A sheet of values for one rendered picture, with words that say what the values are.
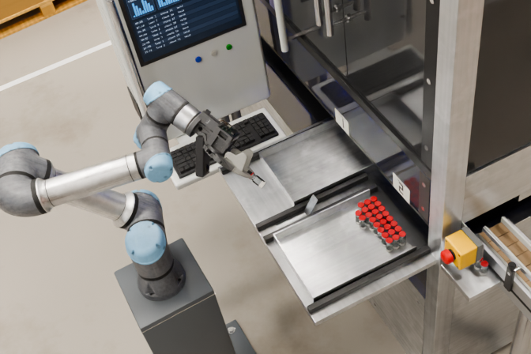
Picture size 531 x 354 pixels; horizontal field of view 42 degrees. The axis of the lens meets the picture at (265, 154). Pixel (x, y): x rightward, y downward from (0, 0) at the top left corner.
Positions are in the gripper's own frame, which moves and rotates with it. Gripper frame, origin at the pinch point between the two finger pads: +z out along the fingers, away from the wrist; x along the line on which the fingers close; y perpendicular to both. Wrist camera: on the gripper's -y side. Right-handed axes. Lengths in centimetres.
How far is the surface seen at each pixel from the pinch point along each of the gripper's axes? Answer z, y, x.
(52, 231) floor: -76, -138, 111
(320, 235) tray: 25.9, -11.7, 25.8
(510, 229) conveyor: 66, 26, 26
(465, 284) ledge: 65, 8, 18
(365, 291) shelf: 45.1, -10.5, 11.6
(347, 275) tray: 38.7, -11.7, 14.9
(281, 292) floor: 31, -77, 100
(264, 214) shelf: 8.2, -20.1, 30.3
